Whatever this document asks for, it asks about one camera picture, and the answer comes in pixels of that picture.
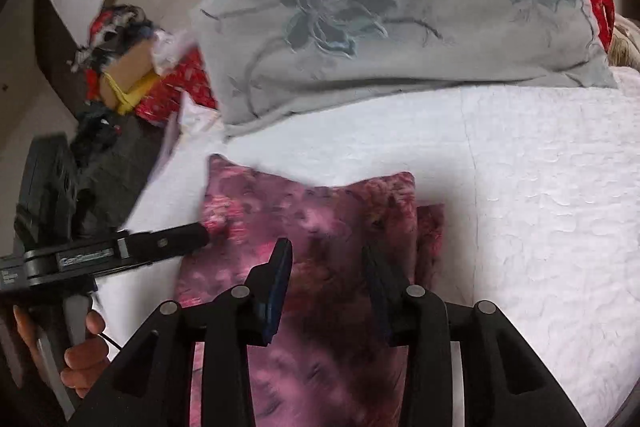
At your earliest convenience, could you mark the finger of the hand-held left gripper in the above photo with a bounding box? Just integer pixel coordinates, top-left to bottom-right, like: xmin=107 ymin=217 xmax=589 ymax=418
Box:
xmin=125 ymin=221 xmax=212 ymax=267

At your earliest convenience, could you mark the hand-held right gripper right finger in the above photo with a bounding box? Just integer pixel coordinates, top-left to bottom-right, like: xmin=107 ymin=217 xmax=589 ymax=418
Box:
xmin=361 ymin=244 xmax=587 ymax=427

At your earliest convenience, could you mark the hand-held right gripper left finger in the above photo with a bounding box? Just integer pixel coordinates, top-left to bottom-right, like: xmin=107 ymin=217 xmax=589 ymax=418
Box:
xmin=67 ymin=237 xmax=294 ymax=427

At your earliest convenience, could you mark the purple floral garment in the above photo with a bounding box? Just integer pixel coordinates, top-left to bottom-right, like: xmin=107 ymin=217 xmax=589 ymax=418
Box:
xmin=172 ymin=153 xmax=447 ymax=427

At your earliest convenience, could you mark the pile of mixed clothes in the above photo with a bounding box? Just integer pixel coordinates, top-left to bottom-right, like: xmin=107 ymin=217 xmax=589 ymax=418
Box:
xmin=67 ymin=3 xmax=157 ymax=72

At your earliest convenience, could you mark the person's left hand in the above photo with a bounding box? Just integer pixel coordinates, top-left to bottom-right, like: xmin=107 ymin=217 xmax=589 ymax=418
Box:
xmin=12 ymin=306 xmax=110 ymax=400

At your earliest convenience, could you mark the dark fabric bag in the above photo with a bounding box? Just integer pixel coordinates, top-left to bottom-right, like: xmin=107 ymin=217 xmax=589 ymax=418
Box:
xmin=69 ymin=106 xmax=168 ymax=235

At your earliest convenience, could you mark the white crumpled cloth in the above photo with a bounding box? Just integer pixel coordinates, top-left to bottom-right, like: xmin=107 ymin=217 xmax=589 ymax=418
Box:
xmin=149 ymin=29 xmax=223 ymax=188

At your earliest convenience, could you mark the white textured bedspread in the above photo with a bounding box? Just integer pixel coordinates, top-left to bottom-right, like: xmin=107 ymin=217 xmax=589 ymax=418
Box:
xmin=95 ymin=69 xmax=640 ymax=427

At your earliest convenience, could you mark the grey floral pillow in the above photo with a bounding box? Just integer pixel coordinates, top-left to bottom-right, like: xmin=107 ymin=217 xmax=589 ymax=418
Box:
xmin=189 ymin=0 xmax=620 ymax=140

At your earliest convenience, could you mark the cardboard box with yellow strap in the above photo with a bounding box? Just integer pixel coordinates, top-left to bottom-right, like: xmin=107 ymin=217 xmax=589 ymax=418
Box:
xmin=97 ymin=38 xmax=162 ymax=114

